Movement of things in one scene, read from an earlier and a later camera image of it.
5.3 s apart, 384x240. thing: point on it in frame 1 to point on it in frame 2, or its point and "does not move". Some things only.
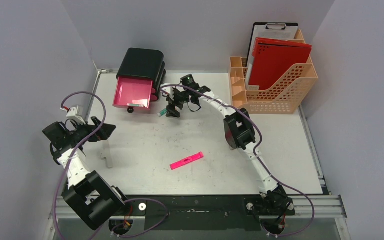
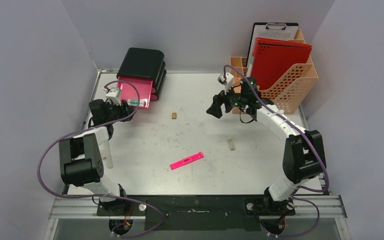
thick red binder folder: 271,59 does not move
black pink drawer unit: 140,78 does not move
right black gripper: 176,99 to 225,102
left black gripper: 102,133 to 125,110
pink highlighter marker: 186,160 does not move
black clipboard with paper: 280,31 does not move
